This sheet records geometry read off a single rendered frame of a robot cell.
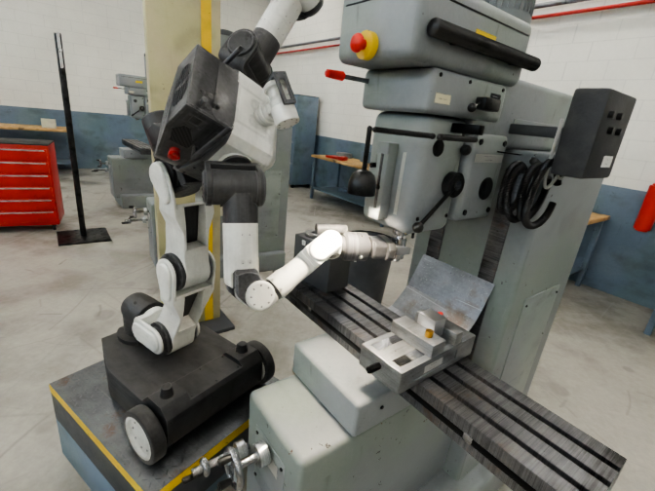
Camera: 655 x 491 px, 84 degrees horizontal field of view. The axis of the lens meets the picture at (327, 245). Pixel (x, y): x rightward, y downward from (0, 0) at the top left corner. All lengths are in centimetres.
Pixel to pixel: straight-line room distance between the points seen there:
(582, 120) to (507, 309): 66
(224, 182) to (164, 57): 166
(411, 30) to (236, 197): 53
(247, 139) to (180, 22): 162
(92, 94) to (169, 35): 730
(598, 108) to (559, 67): 449
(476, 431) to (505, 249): 63
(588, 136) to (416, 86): 43
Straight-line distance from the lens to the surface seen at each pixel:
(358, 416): 112
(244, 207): 93
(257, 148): 102
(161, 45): 251
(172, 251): 141
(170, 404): 148
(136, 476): 158
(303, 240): 148
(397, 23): 91
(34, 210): 536
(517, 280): 139
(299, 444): 114
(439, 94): 96
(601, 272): 534
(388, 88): 103
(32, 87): 971
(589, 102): 112
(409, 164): 100
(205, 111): 97
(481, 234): 142
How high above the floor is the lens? 159
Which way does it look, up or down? 19 degrees down
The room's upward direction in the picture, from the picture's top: 6 degrees clockwise
